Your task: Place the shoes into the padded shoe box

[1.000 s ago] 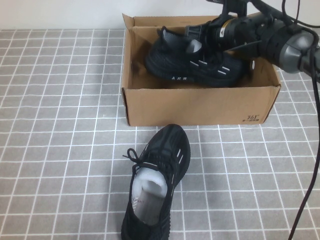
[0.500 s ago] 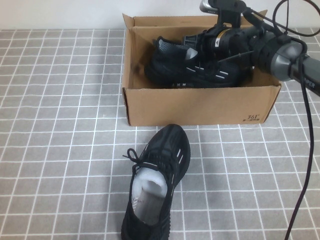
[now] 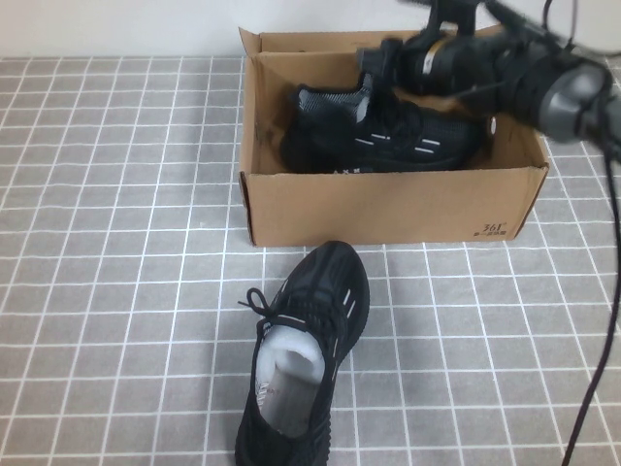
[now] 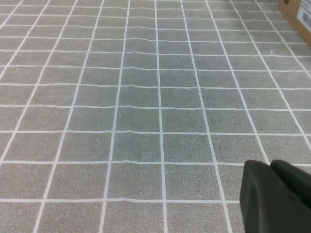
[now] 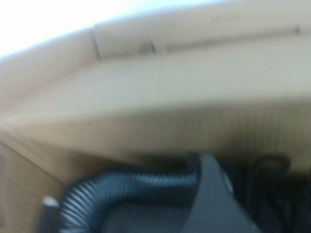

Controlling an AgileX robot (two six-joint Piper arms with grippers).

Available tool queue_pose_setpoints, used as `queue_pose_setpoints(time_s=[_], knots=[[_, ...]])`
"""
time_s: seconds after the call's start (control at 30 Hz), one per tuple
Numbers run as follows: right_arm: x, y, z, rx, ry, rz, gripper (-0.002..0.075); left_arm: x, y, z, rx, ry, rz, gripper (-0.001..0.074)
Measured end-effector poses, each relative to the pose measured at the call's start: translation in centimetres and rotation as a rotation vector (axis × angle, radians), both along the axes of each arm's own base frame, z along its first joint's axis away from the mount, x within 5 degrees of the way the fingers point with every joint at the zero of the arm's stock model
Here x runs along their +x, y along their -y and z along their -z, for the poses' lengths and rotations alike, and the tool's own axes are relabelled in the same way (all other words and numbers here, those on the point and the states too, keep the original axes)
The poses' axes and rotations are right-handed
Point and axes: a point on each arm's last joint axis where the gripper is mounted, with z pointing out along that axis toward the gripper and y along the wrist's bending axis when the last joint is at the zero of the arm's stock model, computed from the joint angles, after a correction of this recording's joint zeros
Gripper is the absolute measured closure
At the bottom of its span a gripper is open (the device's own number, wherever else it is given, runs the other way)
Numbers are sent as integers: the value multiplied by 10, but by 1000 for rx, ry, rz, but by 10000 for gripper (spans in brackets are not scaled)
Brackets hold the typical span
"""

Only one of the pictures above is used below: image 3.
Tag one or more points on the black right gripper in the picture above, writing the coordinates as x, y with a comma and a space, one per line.
405, 63

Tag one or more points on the black knit sneaker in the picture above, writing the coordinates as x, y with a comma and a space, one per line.
335, 272
339, 141

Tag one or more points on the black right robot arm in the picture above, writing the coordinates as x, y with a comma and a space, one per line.
558, 87

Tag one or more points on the brown cardboard shoe box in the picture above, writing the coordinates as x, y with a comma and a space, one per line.
388, 209

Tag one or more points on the white foam shoe insert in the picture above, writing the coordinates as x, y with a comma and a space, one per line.
286, 344

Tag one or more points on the grey white-grid tablecloth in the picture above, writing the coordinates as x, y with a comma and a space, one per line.
121, 242

